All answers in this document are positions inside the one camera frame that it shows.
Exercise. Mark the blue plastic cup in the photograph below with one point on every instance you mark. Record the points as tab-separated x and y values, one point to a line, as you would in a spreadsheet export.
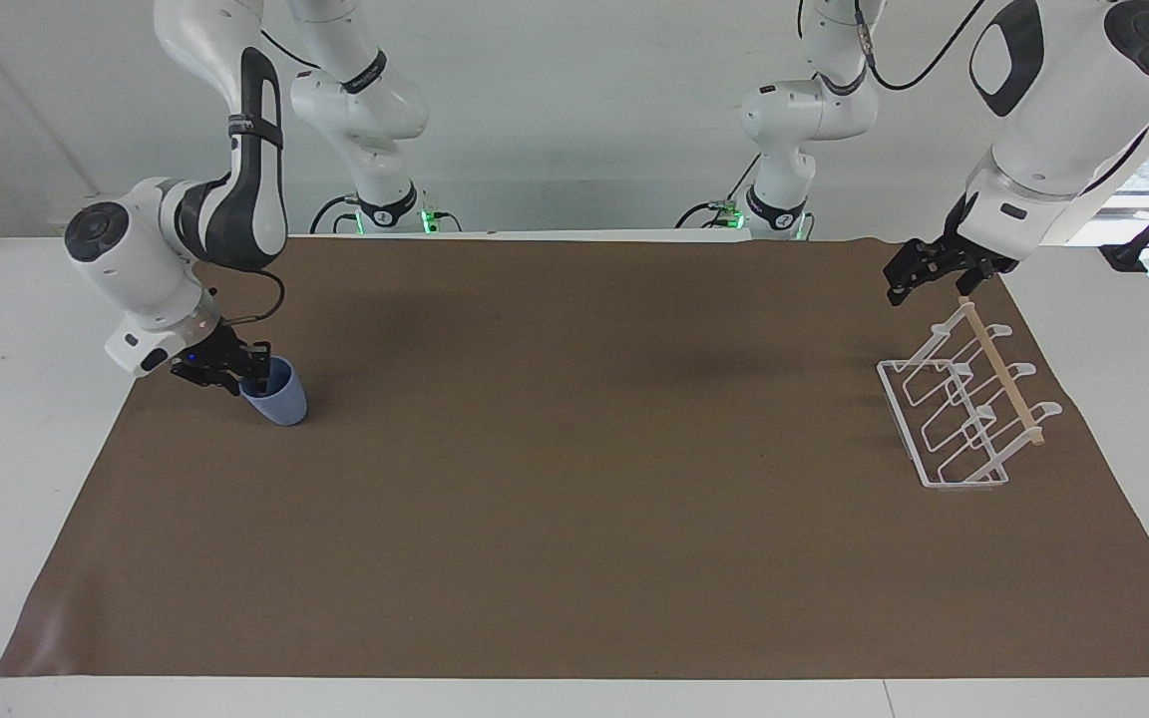
280	401

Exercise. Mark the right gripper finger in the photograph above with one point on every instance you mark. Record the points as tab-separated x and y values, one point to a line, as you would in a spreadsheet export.
223	385
257	361

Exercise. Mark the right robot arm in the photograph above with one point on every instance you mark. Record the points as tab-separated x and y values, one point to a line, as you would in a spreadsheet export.
253	170

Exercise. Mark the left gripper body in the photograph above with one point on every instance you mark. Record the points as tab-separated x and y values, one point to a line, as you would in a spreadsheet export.
968	255

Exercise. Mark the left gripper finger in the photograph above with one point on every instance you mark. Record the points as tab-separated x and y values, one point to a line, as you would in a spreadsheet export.
909	271
967	282

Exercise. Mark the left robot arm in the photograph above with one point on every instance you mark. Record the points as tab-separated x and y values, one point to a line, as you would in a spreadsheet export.
1053	110

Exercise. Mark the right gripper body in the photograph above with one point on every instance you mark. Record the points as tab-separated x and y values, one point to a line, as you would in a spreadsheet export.
205	354

